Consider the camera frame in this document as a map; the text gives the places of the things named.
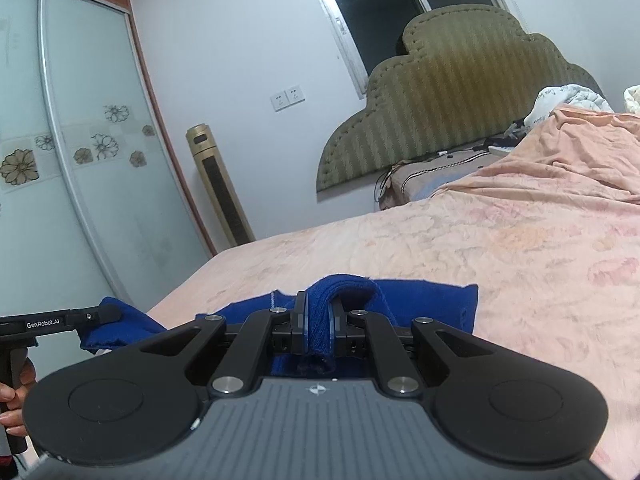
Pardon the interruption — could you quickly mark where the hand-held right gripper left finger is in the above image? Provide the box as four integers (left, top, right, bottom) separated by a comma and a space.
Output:
132, 290, 311, 397

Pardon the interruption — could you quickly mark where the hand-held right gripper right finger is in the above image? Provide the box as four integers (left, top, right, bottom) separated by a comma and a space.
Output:
327, 295, 502, 397

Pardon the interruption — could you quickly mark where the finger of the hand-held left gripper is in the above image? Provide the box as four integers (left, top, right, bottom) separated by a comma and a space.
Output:
75, 305, 124, 330

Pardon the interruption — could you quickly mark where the blue beaded v-neck sweater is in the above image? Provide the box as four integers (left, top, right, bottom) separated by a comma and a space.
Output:
80, 274, 480, 379

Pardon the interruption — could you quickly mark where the person's left hand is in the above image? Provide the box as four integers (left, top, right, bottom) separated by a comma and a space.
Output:
0, 357, 38, 437

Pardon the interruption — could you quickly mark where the frosted glass floral wardrobe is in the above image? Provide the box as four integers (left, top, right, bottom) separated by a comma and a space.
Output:
0, 0, 219, 376

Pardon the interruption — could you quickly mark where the gold tower air conditioner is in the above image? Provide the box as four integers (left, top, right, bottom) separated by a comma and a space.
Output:
186, 123, 257, 249

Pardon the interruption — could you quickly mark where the brown patterned pillow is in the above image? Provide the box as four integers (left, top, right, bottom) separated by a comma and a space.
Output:
377, 146, 507, 211

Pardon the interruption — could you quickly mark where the pink floral bed sheet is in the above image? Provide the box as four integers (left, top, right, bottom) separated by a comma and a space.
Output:
145, 105, 640, 471

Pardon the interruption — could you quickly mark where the olive striped padded headboard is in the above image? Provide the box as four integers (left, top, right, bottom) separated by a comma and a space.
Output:
316, 4, 604, 194

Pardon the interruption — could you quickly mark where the dark clothing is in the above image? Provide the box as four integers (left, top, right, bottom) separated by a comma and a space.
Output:
500, 119, 532, 142

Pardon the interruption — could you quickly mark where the white framed window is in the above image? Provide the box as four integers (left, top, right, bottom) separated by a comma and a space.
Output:
299, 0, 521, 101

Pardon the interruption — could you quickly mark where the white quilt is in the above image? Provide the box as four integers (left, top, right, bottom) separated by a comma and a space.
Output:
522, 82, 616, 130

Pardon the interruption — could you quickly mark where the black cable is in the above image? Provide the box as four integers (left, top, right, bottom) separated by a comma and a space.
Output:
374, 167, 399, 209

